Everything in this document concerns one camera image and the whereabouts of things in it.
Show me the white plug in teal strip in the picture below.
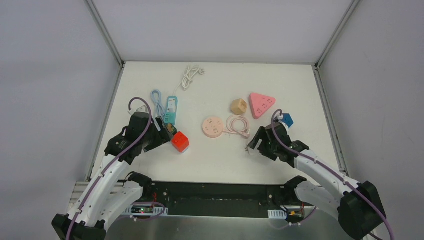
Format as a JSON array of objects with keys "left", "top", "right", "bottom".
[{"left": 167, "top": 99, "right": 176, "bottom": 113}]

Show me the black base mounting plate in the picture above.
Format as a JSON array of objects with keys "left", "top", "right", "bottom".
[{"left": 124, "top": 181, "right": 310, "bottom": 223}]

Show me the yellow plug adapter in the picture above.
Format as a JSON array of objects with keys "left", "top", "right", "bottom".
[{"left": 230, "top": 98, "right": 248, "bottom": 116}]

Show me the pink triangular power strip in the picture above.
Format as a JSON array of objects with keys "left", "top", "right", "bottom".
[{"left": 248, "top": 92, "right": 276, "bottom": 120}]

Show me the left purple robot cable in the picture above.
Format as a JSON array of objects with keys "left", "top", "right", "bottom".
[{"left": 65, "top": 96, "right": 153, "bottom": 240}]

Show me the pink coiled cable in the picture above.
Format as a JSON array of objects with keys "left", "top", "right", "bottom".
[{"left": 223, "top": 114, "right": 252, "bottom": 139}]

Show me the light blue coiled cable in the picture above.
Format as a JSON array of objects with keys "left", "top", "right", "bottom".
[{"left": 150, "top": 89, "right": 167, "bottom": 120}]

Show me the pale pink round socket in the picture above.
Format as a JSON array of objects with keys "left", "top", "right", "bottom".
[{"left": 202, "top": 116, "right": 224, "bottom": 138}]

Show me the white coiled cable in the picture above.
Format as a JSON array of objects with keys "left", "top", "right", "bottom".
[{"left": 173, "top": 64, "right": 206, "bottom": 95}]

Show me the blue cube plug adapter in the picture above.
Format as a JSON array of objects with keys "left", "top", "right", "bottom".
[{"left": 277, "top": 113, "right": 294, "bottom": 130}]

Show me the teal power strip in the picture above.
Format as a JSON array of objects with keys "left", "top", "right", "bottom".
[{"left": 164, "top": 96, "right": 178, "bottom": 126}]

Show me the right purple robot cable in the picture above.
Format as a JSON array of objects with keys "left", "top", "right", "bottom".
[{"left": 270, "top": 109, "right": 396, "bottom": 240}]

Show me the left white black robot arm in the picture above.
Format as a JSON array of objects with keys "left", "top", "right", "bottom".
[{"left": 51, "top": 112, "right": 173, "bottom": 240}]

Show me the green patterned small adapter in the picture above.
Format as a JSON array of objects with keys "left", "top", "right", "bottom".
[{"left": 166, "top": 123, "right": 178, "bottom": 136}]

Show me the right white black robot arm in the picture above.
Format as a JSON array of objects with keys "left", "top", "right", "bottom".
[{"left": 247, "top": 123, "right": 388, "bottom": 240}]

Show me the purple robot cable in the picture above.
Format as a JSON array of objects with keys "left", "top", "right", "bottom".
[
  {"left": 65, "top": 96, "right": 153, "bottom": 240},
  {"left": 270, "top": 109, "right": 396, "bottom": 240}
]

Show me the red small adapter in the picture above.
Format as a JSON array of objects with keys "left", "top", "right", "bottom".
[{"left": 171, "top": 131, "right": 190, "bottom": 153}]

